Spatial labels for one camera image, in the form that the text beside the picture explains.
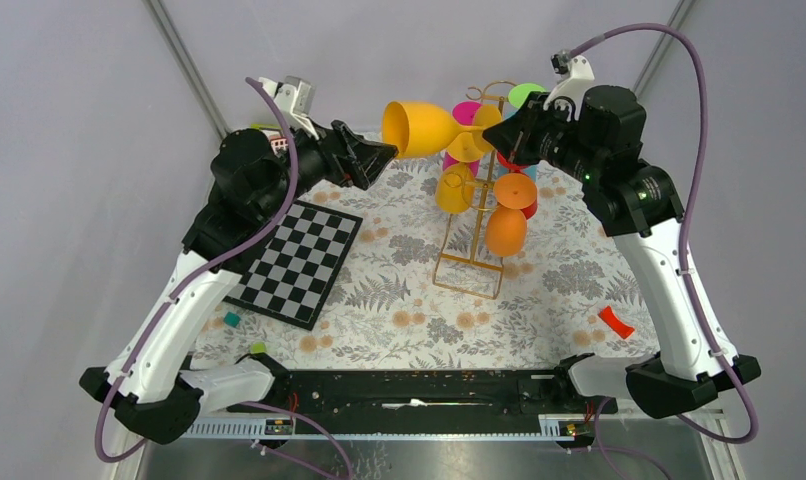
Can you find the floral table mat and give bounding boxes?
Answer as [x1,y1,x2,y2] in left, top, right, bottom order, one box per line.
[191,155,658,370]

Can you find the small teal block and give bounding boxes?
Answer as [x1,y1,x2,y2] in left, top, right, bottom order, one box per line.
[224,312,241,328]

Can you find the red curved piece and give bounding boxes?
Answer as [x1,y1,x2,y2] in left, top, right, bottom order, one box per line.
[598,306,635,340]

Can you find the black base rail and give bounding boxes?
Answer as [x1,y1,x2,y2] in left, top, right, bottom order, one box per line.
[212,370,618,440]

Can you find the green plastic wine glass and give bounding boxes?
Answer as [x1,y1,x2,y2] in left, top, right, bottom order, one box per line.
[507,82,549,109]

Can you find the yellow plastic wine glass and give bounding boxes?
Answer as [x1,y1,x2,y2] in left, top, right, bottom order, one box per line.
[381,101,503,163]

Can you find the magenta plastic wine glass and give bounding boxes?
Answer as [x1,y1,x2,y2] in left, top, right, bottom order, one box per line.
[442,101,481,176]

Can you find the small colourful toy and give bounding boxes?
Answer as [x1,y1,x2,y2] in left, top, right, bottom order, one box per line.
[249,123,280,132]

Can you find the black white checkerboard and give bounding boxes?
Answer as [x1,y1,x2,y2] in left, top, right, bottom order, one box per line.
[225,201,362,331]

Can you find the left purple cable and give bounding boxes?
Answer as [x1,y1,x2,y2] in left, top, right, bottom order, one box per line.
[94,76,355,480]

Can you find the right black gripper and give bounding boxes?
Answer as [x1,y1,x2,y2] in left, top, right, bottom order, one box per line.
[483,90,602,183]

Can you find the amber plastic wine glass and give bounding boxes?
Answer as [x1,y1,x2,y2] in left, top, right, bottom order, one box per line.
[435,132,484,214]

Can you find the gold wire glass rack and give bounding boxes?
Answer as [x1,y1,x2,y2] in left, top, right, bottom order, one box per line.
[432,80,516,300]

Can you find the blue plastic wine glass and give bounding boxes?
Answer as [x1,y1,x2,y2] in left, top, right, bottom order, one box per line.
[495,164,537,182]

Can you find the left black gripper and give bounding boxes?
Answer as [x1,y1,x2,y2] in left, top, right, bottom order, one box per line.
[258,111,399,220]

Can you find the red plastic wine glass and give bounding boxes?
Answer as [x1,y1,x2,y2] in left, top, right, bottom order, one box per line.
[496,152,538,220]

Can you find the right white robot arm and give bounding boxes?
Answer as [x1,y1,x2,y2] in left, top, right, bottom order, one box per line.
[484,85,762,419]

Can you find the orange plastic wine glass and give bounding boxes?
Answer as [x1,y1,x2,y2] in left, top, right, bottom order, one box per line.
[485,173,537,257]

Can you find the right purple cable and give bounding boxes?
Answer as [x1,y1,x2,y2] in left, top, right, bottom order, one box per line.
[551,23,761,480]

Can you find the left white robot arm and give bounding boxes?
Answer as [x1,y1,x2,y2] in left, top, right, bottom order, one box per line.
[79,121,398,444]

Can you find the red toy block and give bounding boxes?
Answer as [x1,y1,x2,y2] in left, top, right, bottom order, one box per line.
[264,131,289,155]

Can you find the purple cable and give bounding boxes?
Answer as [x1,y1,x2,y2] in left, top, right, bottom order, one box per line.
[551,23,761,480]
[94,76,355,480]

